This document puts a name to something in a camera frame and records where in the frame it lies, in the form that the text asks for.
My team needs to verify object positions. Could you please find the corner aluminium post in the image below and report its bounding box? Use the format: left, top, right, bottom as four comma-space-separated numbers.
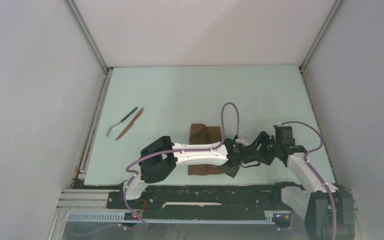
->
63, 0, 110, 74
300, 0, 345, 72

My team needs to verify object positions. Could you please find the fork with dark handle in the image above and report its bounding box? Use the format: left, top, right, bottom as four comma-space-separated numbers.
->
106, 106, 139, 137

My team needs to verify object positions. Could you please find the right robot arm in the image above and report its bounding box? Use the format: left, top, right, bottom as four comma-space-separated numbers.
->
252, 125, 356, 240

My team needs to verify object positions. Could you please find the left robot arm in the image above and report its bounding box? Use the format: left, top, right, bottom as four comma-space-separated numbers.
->
118, 136, 263, 208

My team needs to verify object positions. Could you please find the brown cloth napkin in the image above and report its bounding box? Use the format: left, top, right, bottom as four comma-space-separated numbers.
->
188, 123, 223, 176

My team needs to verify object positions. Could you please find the white toothed cable duct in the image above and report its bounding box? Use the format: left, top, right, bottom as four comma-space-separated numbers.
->
66, 211, 276, 225

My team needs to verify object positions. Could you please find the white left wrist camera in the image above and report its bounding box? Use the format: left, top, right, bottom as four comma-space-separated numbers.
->
234, 137, 250, 147

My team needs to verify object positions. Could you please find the brown wooden knife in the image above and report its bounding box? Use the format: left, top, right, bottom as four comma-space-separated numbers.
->
115, 107, 144, 141

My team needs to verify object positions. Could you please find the right corner aluminium post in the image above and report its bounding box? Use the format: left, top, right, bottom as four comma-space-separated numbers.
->
300, 0, 345, 72

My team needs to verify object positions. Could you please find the aluminium frame rail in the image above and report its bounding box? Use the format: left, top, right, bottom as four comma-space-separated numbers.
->
56, 189, 359, 214

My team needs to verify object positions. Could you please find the left corner aluminium post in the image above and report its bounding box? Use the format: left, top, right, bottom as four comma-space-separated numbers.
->
63, 0, 110, 74

